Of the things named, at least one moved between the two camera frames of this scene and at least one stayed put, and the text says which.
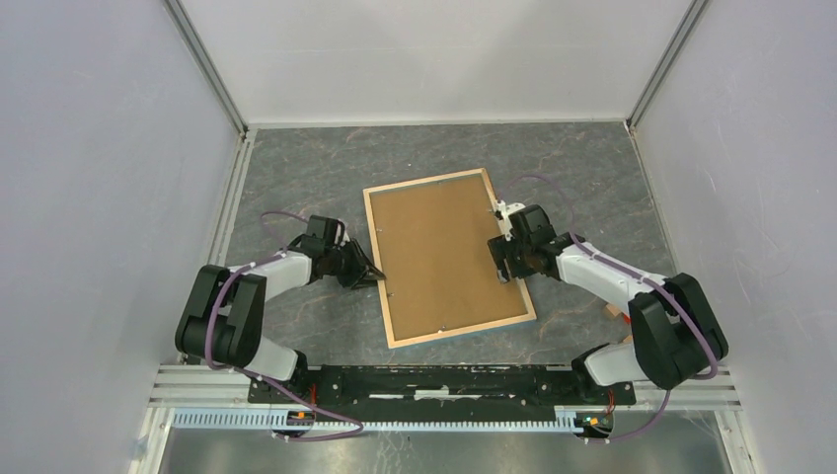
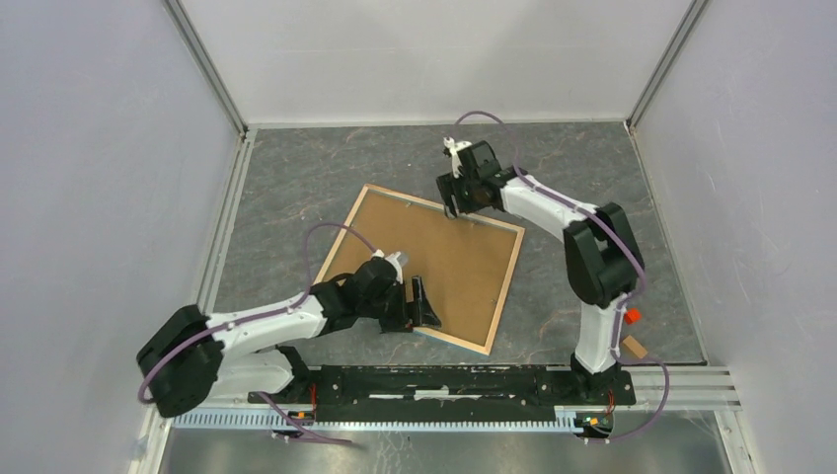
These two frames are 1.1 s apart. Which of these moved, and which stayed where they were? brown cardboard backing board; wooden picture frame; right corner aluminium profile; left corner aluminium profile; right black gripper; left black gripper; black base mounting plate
Moved: brown cardboard backing board; wooden picture frame; left black gripper; right black gripper
Stayed: right corner aluminium profile; left corner aluminium profile; black base mounting plate
